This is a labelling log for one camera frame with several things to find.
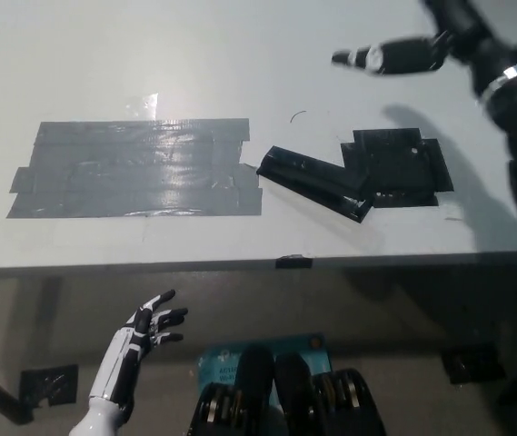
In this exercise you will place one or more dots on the black stapler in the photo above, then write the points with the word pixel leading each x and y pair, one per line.
pixel 312 179

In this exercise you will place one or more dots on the small black tape strip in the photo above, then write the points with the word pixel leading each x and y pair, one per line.
pixel 293 262

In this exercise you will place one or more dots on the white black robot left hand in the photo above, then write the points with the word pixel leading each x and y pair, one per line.
pixel 126 359

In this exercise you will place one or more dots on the grey duct tape patch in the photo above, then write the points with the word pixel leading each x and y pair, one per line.
pixel 140 175

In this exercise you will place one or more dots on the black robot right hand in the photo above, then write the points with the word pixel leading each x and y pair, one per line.
pixel 467 41

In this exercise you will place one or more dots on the black tape patch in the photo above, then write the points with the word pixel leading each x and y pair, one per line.
pixel 399 168

